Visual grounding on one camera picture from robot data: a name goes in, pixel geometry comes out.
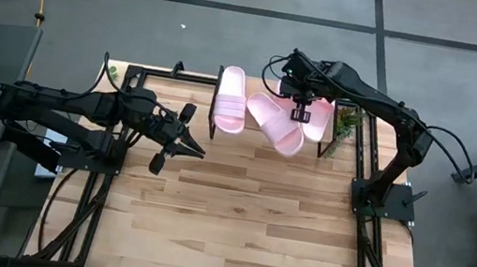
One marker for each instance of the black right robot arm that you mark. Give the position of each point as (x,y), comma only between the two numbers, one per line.
(380,102)

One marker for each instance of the black metal rig frame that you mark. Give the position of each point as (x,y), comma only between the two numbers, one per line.
(171,74)

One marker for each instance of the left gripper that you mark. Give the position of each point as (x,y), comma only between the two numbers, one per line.
(161,129)

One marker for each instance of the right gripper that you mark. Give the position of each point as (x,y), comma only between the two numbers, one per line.
(304,91)

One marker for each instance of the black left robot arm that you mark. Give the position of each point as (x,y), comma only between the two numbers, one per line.
(81,105)

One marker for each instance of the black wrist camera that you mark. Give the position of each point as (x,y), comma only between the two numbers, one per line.
(139,100)
(298,69)

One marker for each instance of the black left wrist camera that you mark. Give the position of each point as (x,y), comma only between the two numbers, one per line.
(139,100)

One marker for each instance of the small green plant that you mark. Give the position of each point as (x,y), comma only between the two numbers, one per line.
(113,72)

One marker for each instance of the wooden shelf with black frame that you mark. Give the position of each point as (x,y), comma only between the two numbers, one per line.
(214,101)

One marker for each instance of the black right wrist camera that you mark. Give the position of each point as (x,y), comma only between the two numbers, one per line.
(298,69)

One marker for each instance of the green artificial plant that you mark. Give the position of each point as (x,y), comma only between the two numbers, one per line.
(348,121)

